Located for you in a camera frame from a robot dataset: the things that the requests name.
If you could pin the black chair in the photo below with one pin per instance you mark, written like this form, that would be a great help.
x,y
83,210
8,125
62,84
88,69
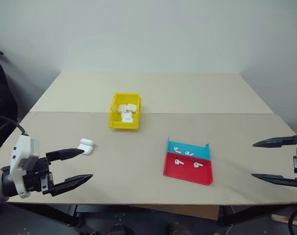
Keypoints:
x,y
1,102

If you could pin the white earbud case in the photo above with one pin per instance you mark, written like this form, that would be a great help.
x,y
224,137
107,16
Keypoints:
x,y
86,148

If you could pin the yellow plastic bin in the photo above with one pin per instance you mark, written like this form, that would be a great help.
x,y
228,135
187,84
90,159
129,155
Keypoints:
x,y
114,122

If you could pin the light wooden bar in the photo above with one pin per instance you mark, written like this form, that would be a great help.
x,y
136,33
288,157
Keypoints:
x,y
282,218

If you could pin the red plastic tray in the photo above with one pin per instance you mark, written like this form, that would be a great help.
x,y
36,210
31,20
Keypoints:
x,y
187,174

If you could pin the blue plastic tray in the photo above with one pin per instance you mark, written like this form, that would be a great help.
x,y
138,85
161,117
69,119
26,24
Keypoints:
x,y
199,148

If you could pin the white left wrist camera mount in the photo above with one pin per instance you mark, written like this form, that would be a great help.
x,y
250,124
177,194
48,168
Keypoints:
x,y
26,149

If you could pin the dark rounded shape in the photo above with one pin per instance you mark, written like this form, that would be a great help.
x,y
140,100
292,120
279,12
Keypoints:
x,y
178,228
119,230

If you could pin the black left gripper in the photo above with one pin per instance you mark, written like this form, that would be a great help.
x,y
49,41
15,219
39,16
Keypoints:
x,y
38,177

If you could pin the black metal table leg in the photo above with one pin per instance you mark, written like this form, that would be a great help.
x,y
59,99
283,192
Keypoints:
x,y
246,215
55,213

